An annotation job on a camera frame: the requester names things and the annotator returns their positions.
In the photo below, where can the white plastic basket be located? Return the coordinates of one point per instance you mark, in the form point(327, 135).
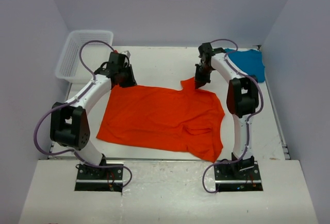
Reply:
point(69, 67)

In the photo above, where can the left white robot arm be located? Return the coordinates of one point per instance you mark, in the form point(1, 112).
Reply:
point(69, 122)

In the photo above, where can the blue folded t shirt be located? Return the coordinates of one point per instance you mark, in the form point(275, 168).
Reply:
point(249, 61)

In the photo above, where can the orange t shirt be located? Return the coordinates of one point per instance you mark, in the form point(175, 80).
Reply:
point(186, 120)

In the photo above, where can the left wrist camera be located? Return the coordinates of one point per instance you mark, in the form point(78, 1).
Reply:
point(126, 53)

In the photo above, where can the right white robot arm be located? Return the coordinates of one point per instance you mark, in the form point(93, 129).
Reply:
point(242, 101)

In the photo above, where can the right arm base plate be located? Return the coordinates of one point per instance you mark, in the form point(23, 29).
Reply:
point(226, 180)

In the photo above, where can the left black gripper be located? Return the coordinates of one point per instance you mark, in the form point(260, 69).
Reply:
point(131, 81)

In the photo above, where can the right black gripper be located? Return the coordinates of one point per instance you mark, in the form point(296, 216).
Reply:
point(199, 80)

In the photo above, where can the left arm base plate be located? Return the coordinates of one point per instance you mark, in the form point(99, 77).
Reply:
point(99, 180)

